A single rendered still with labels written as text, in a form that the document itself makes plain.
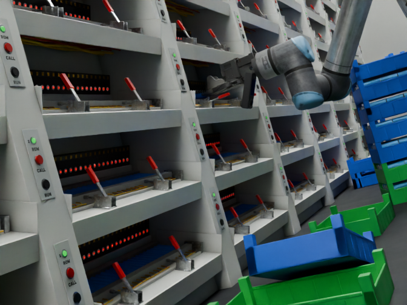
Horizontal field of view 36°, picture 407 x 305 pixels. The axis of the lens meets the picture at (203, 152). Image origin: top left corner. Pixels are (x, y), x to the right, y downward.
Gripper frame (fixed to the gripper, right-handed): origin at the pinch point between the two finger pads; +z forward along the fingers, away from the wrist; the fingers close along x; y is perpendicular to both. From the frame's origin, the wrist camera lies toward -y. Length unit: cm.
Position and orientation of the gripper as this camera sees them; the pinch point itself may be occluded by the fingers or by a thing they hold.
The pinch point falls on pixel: (206, 95)
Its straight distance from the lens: 208.7
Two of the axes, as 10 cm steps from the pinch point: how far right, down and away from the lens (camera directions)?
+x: -3.7, 0.8, -9.3
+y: -3.2, -9.4, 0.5
